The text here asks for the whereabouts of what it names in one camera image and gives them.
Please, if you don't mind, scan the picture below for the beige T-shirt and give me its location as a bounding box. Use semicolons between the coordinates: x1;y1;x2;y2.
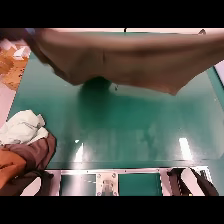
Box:
23;28;224;97

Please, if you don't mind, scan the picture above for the brown garment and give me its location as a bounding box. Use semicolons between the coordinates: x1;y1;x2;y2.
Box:
1;132;57;173

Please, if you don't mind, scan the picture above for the pale green garment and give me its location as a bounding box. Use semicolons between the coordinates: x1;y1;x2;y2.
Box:
0;109;50;147

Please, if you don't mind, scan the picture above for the orange garment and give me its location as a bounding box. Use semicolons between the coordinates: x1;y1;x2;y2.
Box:
0;148;27;190

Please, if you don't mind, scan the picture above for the silver frame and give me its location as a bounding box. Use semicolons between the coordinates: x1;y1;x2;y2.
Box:
20;166;214;197

